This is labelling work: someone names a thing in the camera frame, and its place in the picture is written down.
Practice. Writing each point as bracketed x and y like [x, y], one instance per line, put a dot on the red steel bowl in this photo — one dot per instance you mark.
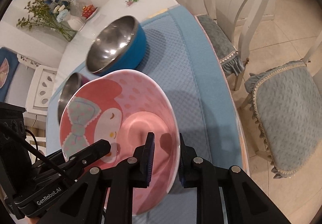
[74, 82]

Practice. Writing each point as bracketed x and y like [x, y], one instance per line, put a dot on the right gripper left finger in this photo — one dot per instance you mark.
[106, 196]

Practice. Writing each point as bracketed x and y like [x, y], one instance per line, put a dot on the white chair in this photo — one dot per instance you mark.
[230, 26]
[286, 105]
[40, 90]

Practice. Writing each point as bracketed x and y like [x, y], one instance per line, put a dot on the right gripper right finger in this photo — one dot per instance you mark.
[225, 195]

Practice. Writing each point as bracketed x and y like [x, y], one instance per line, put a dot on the white chair far left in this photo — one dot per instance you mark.
[40, 90]

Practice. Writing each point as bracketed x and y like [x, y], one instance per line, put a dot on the glass vase with greenery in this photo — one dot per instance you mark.
[39, 15]

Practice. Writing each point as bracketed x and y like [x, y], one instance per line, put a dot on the pink cartoon bowl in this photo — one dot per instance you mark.
[122, 107]

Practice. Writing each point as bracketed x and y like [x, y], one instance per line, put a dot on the blue steel bowl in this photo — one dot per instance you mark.
[120, 45]

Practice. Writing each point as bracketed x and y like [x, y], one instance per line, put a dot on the white chair far right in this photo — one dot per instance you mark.
[230, 26]

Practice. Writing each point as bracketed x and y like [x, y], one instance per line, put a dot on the white vase with flowers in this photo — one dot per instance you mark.
[61, 10]

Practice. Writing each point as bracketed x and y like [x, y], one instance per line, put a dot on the white chair near right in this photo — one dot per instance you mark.
[286, 105]

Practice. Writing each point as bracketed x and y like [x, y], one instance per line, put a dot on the light blue table mat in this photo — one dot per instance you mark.
[181, 60]

